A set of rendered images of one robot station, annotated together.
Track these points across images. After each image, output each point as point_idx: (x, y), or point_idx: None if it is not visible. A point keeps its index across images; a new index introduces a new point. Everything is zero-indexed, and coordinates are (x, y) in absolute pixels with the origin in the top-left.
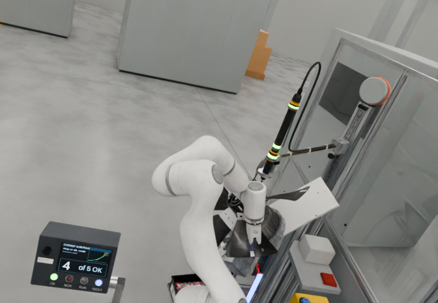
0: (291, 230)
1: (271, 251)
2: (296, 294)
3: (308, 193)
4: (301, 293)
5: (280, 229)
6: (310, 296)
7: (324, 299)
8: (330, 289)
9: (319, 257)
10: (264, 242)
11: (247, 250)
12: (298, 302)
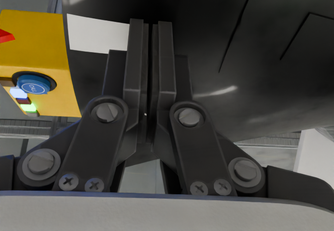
0: (301, 153)
1: None
2: (60, 71)
3: None
4: (71, 82)
5: (325, 133)
6: (67, 95)
7: (72, 113)
8: None
9: None
10: (216, 127)
11: (154, 2)
12: (28, 69)
